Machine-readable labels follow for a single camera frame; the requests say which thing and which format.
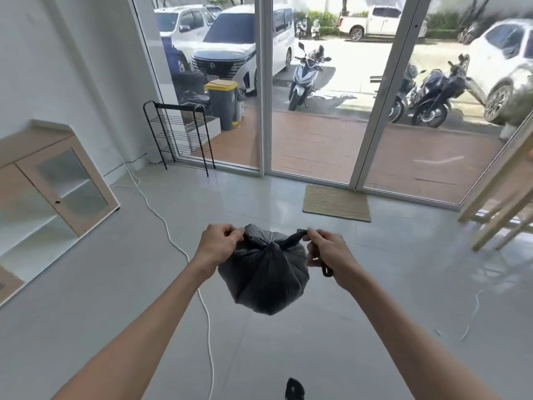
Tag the person's left hand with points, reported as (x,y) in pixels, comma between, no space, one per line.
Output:
(218,247)

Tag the person's right hand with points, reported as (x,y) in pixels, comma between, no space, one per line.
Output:
(333,258)

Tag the black trash bag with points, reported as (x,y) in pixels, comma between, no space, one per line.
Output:
(266,279)

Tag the person's right forearm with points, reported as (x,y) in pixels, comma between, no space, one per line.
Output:
(416,345)

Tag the person's left forearm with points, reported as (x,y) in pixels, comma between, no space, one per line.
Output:
(137,341)

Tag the woven straw doormat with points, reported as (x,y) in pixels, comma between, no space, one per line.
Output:
(336,202)

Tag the black star-patterned sock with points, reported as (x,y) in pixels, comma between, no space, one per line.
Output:
(295,389)

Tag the grey bin with yellow lid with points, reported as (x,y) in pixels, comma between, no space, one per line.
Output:
(222,104)

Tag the white sliding glass door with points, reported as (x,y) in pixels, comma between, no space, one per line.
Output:
(266,79)

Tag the dark parked motorcycle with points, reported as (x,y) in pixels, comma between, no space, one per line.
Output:
(402,95)

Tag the white and black scooter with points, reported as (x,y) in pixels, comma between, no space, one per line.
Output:
(304,79)

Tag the wooden glass-door cabinet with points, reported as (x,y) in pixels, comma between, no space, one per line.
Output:
(37,195)

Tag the black motorcycle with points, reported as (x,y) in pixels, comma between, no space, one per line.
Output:
(437,95)

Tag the white van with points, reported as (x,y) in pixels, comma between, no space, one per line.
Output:
(233,49)

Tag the white SUV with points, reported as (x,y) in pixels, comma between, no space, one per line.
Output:
(183,24)

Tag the white pickup truck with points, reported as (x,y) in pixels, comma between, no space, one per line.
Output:
(374,22)

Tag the white car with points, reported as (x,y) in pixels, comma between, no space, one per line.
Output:
(499,66)

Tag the light wooden ladder frame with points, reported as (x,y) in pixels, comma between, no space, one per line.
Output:
(504,195)

